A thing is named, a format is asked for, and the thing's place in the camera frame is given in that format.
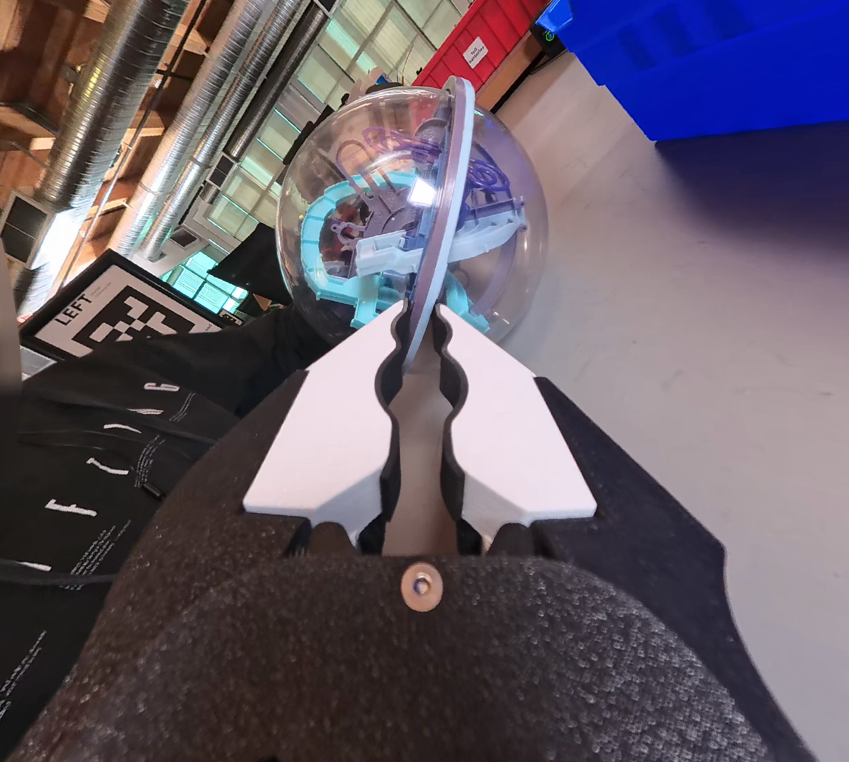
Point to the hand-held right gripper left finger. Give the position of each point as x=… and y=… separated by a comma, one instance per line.
x=325, y=444

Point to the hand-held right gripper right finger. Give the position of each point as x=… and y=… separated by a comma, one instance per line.
x=518, y=444

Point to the clear maze ball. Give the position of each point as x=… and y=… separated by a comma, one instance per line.
x=385, y=218

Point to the person's left forearm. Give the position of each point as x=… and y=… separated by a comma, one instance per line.
x=252, y=358

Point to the black fabric panel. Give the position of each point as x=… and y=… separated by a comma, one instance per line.
x=252, y=265

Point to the person's black clothing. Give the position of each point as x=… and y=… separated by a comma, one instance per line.
x=80, y=523

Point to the red plastic bin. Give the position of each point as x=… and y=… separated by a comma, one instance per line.
x=498, y=13

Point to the blue plastic tray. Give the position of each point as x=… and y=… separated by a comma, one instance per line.
x=717, y=19

